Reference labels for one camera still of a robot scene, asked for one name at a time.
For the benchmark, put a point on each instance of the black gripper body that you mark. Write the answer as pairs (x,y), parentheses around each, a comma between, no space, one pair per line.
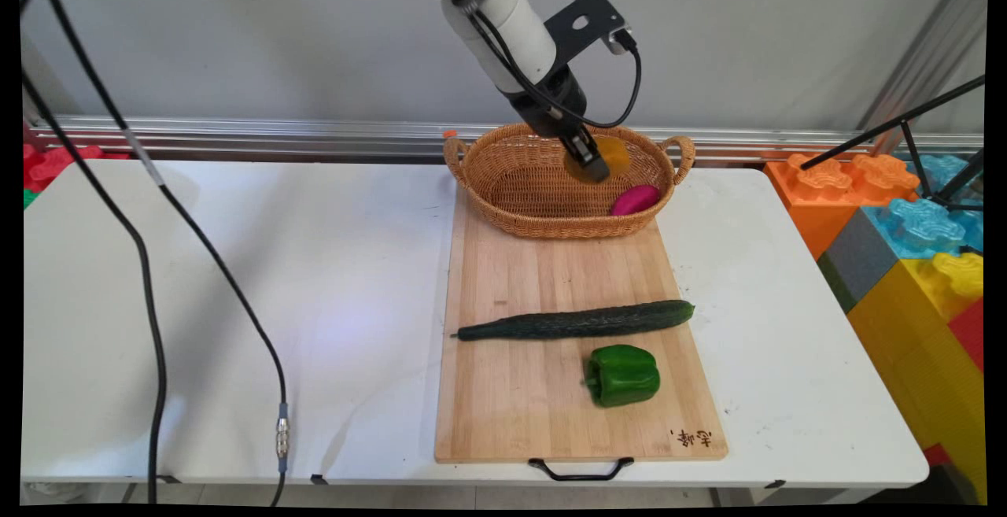
(551,104)

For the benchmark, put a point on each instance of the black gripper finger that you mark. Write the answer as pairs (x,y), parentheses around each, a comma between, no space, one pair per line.
(568,145)
(594,161)

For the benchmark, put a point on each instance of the yellow orange toy fruit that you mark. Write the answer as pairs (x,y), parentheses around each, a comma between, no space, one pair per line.
(617,156)

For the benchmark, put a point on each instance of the green bell pepper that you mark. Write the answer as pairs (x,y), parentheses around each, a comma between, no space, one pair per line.
(625,375)

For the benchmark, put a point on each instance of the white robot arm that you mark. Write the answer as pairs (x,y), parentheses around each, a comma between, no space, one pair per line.
(511,13)

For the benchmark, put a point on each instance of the magenta toy vegetable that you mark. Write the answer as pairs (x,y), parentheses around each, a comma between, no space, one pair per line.
(636,200)

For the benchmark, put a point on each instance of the dark green cucumber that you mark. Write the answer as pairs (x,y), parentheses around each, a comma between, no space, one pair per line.
(582,320)

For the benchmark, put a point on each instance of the orange giant building block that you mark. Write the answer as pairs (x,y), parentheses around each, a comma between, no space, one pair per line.
(818,202)

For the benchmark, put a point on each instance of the bamboo cutting board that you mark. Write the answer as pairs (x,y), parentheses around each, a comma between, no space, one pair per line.
(511,407)

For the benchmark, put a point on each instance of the grey giant building block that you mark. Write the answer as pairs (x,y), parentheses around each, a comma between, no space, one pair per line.
(857,261)

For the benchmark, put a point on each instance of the black tripod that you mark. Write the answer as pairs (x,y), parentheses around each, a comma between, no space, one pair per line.
(889,125)

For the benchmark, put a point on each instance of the blue giant building block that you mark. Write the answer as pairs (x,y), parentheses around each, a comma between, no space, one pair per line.
(920,226)

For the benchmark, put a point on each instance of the yellow giant building block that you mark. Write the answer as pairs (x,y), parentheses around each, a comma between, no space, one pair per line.
(920,375)

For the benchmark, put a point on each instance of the red giant building block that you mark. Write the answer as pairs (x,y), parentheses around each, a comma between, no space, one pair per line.
(969,332)

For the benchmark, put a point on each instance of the red flat building block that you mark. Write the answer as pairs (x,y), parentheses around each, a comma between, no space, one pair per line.
(47,167)

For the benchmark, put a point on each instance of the green flat building block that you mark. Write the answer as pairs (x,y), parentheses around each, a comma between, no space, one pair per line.
(29,198)

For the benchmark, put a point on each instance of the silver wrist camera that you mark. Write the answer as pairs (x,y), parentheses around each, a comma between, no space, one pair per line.
(621,39)

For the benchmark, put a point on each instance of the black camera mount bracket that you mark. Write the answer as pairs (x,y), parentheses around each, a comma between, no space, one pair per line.
(598,13)

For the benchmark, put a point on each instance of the aluminium rail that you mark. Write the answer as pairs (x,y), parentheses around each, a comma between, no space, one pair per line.
(236,133)

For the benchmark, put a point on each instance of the slanted metal frame post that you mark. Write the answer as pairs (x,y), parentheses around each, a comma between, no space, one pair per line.
(928,53)

